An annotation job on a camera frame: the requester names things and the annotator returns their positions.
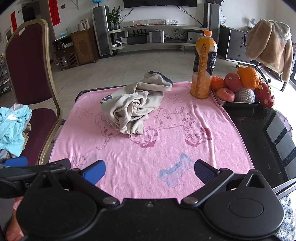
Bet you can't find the light blue shirt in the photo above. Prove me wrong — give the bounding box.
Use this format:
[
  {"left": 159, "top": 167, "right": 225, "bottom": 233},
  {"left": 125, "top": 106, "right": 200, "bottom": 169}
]
[{"left": 0, "top": 105, "right": 32, "bottom": 156}]

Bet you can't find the long red banner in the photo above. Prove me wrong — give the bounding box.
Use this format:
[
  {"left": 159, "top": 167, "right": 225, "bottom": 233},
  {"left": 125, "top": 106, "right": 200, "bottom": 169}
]
[{"left": 48, "top": 0, "right": 61, "bottom": 26}]

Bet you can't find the orange juice bottle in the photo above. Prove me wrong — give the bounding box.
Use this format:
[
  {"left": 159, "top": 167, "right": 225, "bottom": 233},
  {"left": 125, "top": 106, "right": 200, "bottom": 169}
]
[{"left": 190, "top": 30, "right": 218, "bottom": 100}]

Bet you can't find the beige sweatshirt with blue trim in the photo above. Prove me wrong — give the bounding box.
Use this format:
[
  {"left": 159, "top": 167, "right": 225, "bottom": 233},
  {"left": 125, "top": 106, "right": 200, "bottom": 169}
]
[{"left": 100, "top": 71, "right": 174, "bottom": 137}]

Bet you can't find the wall shelf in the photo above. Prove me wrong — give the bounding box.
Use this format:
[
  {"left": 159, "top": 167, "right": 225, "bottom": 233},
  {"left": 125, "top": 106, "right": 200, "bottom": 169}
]
[{"left": 69, "top": 0, "right": 93, "bottom": 7}]

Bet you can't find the small tangerine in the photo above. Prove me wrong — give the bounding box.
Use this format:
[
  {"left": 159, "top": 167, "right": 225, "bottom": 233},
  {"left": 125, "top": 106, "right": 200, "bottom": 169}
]
[{"left": 211, "top": 76, "right": 228, "bottom": 91}]

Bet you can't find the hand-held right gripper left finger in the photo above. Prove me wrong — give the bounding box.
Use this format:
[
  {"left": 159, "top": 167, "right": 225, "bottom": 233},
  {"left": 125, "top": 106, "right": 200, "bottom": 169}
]
[{"left": 34, "top": 160, "right": 120, "bottom": 207}]

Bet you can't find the wooden cabinet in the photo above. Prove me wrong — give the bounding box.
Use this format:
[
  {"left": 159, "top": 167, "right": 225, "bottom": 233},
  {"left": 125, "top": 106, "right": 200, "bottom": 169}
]
[{"left": 53, "top": 27, "right": 100, "bottom": 71}]

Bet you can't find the fruit in foam net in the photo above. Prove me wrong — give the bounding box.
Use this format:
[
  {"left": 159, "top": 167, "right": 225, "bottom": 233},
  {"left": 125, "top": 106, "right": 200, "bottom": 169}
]
[{"left": 233, "top": 88, "right": 256, "bottom": 103}]

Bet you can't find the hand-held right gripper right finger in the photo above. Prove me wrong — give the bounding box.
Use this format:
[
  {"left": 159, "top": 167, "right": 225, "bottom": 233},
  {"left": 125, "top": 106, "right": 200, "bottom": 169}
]
[{"left": 181, "top": 160, "right": 269, "bottom": 207}]

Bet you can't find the black receiver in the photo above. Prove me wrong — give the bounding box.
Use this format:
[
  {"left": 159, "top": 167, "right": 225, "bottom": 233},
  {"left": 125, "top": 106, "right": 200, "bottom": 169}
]
[{"left": 127, "top": 36, "right": 148, "bottom": 45}]

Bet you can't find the grey tower speaker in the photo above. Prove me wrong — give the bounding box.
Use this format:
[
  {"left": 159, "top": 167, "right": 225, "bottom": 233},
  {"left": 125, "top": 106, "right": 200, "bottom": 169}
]
[
  {"left": 91, "top": 5, "right": 114, "bottom": 57},
  {"left": 203, "top": 2, "right": 222, "bottom": 44}
]

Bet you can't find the office chair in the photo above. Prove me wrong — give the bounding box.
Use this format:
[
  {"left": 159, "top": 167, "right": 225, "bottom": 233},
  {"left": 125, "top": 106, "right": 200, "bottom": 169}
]
[{"left": 236, "top": 50, "right": 296, "bottom": 92}]

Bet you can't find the large orange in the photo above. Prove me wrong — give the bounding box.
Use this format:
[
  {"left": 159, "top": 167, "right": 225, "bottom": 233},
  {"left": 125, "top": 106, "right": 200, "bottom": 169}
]
[{"left": 237, "top": 66, "right": 260, "bottom": 89}]

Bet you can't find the white kettle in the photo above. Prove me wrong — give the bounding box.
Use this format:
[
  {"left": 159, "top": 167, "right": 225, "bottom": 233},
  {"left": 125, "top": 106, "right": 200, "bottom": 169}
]
[{"left": 77, "top": 19, "right": 91, "bottom": 32}]

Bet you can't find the dark drawer cabinet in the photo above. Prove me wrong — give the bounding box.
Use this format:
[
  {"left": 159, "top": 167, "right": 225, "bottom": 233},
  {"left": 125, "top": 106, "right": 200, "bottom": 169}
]
[{"left": 218, "top": 25, "right": 252, "bottom": 62}]

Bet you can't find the wall television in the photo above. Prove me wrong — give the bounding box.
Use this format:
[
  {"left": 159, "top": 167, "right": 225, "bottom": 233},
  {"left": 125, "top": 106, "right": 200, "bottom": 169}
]
[{"left": 123, "top": 0, "right": 197, "bottom": 8}]

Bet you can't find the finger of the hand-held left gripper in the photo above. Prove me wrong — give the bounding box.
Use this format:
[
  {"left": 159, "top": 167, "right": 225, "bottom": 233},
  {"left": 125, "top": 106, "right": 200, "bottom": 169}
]
[
  {"left": 0, "top": 156, "right": 28, "bottom": 167},
  {"left": 28, "top": 159, "right": 71, "bottom": 174}
]

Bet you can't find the dragon fruit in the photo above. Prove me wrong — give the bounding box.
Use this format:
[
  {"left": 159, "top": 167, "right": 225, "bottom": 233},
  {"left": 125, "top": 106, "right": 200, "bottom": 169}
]
[{"left": 254, "top": 79, "right": 275, "bottom": 109}]

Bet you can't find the beige fleece jacket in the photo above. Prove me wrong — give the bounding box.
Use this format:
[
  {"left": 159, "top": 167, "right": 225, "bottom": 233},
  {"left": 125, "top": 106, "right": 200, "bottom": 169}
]
[{"left": 245, "top": 19, "right": 294, "bottom": 82}]

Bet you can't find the silver audio box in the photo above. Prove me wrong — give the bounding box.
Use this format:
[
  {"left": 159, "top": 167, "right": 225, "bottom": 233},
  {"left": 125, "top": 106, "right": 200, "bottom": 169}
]
[{"left": 149, "top": 31, "right": 165, "bottom": 43}]

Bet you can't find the shoe rack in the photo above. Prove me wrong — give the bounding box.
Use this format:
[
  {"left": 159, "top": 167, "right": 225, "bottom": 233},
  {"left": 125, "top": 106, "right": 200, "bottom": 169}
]
[{"left": 0, "top": 53, "right": 13, "bottom": 96}]

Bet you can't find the potted green plant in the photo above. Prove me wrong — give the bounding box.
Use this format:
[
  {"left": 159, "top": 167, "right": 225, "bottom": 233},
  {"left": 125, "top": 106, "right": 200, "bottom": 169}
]
[{"left": 108, "top": 6, "right": 122, "bottom": 30}]

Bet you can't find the pink printed towel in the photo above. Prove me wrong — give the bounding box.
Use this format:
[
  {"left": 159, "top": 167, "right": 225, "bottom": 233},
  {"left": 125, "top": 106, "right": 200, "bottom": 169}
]
[{"left": 49, "top": 82, "right": 255, "bottom": 200}]

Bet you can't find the maroon chair with gold frame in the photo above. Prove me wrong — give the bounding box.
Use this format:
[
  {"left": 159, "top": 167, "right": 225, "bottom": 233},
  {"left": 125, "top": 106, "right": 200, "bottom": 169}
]
[{"left": 5, "top": 19, "right": 66, "bottom": 166}]

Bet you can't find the short red banner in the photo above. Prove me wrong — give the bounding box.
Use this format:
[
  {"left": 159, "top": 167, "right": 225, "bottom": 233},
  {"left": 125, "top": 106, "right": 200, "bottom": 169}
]
[{"left": 10, "top": 11, "right": 19, "bottom": 36}]

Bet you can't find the blue patterned cloth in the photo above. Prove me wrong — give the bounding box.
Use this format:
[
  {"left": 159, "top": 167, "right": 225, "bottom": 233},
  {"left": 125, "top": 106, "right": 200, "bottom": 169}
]
[{"left": 279, "top": 195, "right": 296, "bottom": 241}]

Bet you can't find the metal fruit tray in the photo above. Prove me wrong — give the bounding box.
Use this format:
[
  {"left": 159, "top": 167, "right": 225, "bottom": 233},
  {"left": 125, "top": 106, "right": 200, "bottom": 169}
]
[{"left": 211, "top": 89, "right": 260, "bottom": 107}]

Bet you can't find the large red apple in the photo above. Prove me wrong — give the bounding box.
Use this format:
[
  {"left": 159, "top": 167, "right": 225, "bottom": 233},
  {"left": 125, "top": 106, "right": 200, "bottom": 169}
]
[{"left": 224, "top": 72, "right": 242, "bottom": 93}]

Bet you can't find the small red apple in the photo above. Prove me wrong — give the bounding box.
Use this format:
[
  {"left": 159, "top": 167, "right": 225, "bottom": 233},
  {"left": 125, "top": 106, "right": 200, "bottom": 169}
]
[{"left": 216, "top": 88, "right": 236, "bottom": 102}]

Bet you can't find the metal television stand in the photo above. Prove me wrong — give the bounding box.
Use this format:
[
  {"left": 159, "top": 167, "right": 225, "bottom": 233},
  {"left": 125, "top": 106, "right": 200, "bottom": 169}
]
[{"left": 107, "top": 18, "right": 208, "bottom": 55}]

